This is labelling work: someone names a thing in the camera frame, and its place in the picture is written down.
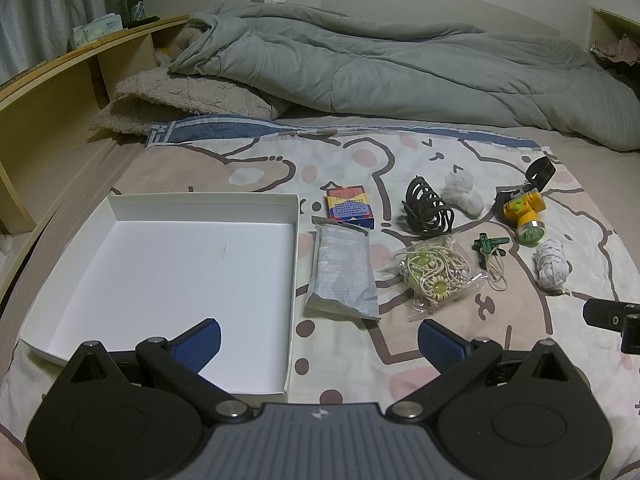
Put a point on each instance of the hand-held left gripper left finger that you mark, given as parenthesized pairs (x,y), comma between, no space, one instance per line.
(200,342)

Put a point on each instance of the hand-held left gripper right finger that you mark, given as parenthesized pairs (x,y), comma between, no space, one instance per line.
(440,345)

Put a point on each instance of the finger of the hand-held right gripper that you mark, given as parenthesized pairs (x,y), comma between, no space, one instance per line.
(602,314)

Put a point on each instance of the white cardboard box tray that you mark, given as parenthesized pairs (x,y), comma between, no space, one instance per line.
(175,285)

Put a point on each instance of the white patterned cloth ball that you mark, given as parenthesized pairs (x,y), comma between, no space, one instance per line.
(550,265)

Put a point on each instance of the beige rubber band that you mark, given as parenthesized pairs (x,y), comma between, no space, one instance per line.
(496,280)

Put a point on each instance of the green clothes peg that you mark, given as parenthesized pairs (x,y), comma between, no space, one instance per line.
(485,247)

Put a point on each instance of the grey foil packet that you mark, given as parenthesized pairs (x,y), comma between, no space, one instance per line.
(342,270)

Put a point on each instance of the yellow headlamp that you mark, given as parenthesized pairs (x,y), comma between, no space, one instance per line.
(525,210)

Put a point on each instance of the dark hair claw clip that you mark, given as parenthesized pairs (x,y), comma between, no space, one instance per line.
(425,205)

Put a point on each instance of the white cloth bundle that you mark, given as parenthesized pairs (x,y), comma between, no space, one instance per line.
(462,192)

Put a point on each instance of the colourful card box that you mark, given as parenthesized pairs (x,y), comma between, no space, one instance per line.
(349,207)

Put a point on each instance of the bear printed blanket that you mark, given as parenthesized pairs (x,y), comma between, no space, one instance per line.
(500,340)

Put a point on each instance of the beige bed mattress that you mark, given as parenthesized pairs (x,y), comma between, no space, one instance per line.
(600,210)

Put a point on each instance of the beige fluffy blanket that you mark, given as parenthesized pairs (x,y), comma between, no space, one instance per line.
(190,100)

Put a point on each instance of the pink cloth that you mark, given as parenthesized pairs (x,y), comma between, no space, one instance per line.
(620,50)

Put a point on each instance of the wooden headboard shelf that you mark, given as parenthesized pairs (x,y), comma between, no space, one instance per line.
(50,110)

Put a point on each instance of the grey duvet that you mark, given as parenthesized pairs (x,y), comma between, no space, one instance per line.
(400,70)

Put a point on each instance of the wooden side shelf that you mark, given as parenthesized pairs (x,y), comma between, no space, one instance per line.
(600,25)

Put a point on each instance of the tissue pack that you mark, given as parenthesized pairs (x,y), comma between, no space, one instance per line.
(95,27)

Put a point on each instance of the white headboard panel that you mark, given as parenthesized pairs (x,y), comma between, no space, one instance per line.
(450,5)

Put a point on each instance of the green glass bottle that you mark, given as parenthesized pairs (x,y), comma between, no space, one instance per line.
(134,7)

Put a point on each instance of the grey curtain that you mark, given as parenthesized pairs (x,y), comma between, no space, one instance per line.
(40,20)

